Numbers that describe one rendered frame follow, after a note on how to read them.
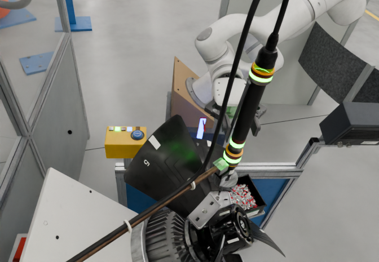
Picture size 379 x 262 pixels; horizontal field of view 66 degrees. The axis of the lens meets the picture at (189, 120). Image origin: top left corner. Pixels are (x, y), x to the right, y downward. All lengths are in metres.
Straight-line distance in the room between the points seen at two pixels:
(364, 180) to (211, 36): 2.42
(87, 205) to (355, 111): 1.05
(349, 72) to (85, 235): 2.18
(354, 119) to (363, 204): 1.57
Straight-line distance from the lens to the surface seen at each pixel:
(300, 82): 3.16
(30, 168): 1.44
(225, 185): 0.79
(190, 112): 1.37
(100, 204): 0.83
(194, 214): 0.80
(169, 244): 0.84
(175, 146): 0.72
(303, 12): 0.86
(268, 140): 2.84
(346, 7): 1.02
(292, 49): 2.88
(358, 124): 1.31
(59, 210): 0.74
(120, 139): 1.18
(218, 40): 0.76
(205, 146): 1.05
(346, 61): 2.53
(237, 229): 0.80
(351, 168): 3.00
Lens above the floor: 1.96
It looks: 44 degrees down
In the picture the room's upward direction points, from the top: 9 degrees clockwise
